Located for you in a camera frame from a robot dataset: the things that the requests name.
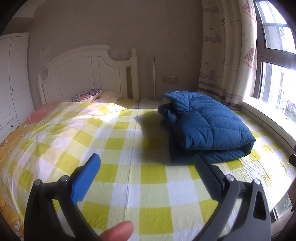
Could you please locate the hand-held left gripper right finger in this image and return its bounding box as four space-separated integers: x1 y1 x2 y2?
194 154 272 241

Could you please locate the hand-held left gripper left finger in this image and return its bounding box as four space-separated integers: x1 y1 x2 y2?
24 153 102 241

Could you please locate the blue puffer jacket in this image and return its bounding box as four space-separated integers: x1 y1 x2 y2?
158 91 256 163

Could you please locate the person's left hand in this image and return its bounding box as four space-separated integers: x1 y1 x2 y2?
100 221 134 241

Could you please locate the yellow checked bedsheet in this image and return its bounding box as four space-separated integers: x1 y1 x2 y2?
0 101 296 239

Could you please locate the white windowsill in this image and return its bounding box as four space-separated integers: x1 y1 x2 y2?
240 96 296 151

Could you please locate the dark framed window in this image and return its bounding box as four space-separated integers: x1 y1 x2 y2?
251 0 296 121

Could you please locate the orange floral quilt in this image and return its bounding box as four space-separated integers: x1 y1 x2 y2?
0 103 63 241

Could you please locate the patterned pillow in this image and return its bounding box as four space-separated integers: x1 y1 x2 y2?
69 88 102 102

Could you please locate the beige pillow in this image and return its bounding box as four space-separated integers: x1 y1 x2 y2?
97 91 121 102

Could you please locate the yellow pillow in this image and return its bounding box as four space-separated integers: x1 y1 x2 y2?
118 98 139 109

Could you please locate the white bed headboard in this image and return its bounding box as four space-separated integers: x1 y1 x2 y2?
37 45 139 105

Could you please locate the white pole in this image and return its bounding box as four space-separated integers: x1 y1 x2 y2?
148 56 162 101

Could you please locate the white wardrobe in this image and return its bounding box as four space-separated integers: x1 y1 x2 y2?
0 32 35 142

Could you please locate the printed cream curtain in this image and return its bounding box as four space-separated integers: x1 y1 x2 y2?
196 0 258 107

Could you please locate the paper wall notice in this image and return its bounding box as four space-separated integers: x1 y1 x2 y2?
39 46 51 68

